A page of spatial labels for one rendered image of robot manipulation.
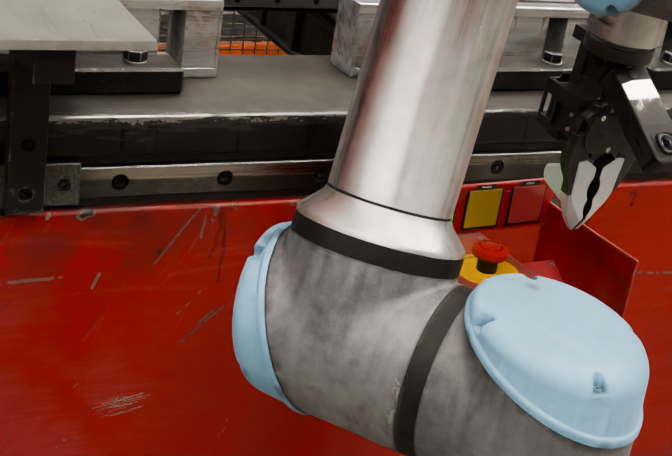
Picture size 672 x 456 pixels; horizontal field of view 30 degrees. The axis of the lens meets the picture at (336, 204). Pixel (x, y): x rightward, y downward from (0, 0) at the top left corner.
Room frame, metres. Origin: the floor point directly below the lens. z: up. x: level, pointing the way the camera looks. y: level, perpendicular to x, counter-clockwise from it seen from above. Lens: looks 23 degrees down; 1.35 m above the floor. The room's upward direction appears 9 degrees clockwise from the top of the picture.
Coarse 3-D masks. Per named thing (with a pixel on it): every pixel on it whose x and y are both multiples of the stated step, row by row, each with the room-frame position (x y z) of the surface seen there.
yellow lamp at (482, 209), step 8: (472, 192) 1.29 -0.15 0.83; (480, 192) 1.29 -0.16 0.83; (488, 192) 1.30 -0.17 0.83; (496, 192) 1.31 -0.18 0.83; (472, 200) 1.29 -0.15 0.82; (480, 200) 1.30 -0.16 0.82; (488, 200) 1.30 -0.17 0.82; (496, 200) 1.31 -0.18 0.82; (472, 208) 1.29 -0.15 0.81; (480, 208) 1.30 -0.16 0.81; (488, 208) 1.30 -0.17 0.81; (496, 208) 1.31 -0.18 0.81; (472, 216) 1.29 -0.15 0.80; (480, 216) 1.30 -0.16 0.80; (488, 216) 1.30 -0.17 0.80; (496, 216) 1.31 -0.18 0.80; (464, 224) 1.29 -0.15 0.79; (472, 224) 1.29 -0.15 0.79; (480, 224) 1.30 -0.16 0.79; (488, 224) 1.31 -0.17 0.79
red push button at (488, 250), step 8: (488, 240) 1.22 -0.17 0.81; (472, 248) 1.20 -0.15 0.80; (480, 248) 1.20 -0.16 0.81; (488, 248) 1.20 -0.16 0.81; (496, 248) 1.20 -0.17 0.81; (504, 248) 1.20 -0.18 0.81; (480, 256) 1.19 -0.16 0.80; (488, 256) 1.19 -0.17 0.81; (496, 256) 1.19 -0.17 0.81; (504, 256) 1.19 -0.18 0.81; (480, 264) 1.20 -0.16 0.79; (488, 264) 1.19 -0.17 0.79; (496, 264) 1.20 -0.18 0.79; (488, 272) 1.19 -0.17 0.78
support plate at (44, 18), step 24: (0, 0) 1.17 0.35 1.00; (24, 0) 1.18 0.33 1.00; (48, 0) 1.20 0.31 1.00; (72, 0) 1.21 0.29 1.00; (96, 0) 1.22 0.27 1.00; (0, 24) 1.10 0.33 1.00; (24, 24) 1.11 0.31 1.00; (48, 24) 1.12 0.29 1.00; (72, 24) 1.13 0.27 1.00; (96, 24) 1.14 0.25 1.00; (120, 24) 1.15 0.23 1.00; (0, 48) 1.05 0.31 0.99; (24, 48) 1.06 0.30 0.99; (48, 48) 1.07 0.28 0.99; (72, 48) 1.08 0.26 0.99; (96, 48) 1.09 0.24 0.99; (120, 48) 1.10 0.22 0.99; (144, 48) 1.11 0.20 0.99
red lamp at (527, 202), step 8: (520, 192) 1.32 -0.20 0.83; (528, 192) 1.33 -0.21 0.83; (536, 192) 1.34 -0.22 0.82; (544, 192) 1.34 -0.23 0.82; (512, 200) 1.32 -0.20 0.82; (520, 200) 1.33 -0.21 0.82; (528, 200) 1.33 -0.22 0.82; (536, 200) 1.34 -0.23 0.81; (512, 208) 1.32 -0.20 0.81; (520, 208) 1.33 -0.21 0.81; (528, 208) 1.33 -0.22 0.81; (536, 208) 1.34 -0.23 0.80; (512, 216) 1.32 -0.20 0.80; (520, 216) 1.33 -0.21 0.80; (528, 216) 1.34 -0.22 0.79; (536, 216) 1.34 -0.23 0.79
